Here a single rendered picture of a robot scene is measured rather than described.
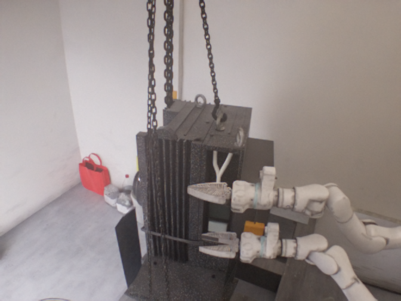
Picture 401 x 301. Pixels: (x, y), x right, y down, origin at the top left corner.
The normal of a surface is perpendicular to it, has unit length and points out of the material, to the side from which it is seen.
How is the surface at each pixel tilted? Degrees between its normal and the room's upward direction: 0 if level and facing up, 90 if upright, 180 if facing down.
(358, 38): 90
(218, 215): 90
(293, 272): 0
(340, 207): 88
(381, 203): 90
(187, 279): 0
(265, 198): 57
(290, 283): 0
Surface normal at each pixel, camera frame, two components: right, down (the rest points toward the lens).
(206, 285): 0.04, -0.88
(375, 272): -0.44, 0.41
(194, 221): -0.22, 0.46
